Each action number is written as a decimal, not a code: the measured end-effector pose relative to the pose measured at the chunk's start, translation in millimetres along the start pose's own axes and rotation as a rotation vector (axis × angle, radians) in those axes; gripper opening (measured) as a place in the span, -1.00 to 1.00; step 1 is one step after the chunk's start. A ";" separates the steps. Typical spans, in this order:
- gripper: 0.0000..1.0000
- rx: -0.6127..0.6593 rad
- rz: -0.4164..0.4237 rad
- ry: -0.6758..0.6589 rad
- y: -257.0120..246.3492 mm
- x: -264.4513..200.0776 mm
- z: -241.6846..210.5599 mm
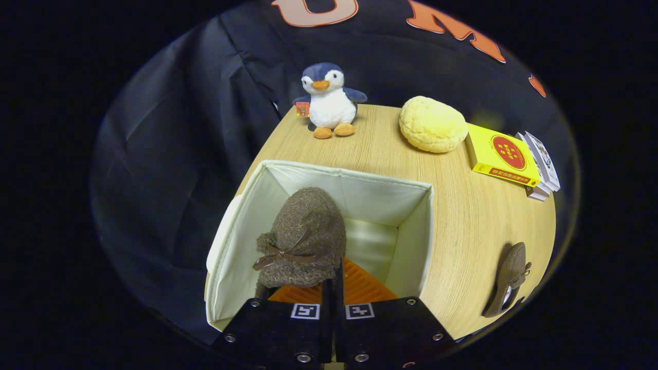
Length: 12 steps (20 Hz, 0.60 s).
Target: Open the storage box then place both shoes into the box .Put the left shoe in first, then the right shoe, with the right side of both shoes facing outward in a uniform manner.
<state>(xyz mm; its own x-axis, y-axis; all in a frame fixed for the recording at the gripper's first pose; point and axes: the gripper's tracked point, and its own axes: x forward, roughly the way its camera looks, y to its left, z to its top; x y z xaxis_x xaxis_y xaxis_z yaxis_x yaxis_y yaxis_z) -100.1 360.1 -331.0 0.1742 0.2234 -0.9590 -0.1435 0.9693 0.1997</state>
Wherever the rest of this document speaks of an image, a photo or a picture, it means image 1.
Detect yellow bread-shaped plush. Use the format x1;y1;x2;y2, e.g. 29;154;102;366
399;96;469;154

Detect yellow book red emblem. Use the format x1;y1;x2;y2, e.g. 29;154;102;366
465;123;541;188

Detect white book colourful cover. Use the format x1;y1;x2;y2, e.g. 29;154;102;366
523;131;561;192

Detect blue white penguin plush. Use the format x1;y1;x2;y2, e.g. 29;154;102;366
292;63;368;140

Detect beige fabric storage box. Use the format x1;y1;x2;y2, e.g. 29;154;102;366
205;159;435;332

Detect brown fuzzy shoe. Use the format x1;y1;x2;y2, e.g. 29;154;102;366
252;187;348;301
482;242;533;318

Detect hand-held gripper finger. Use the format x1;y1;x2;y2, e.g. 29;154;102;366
334;257;457;368
213;277;334;370

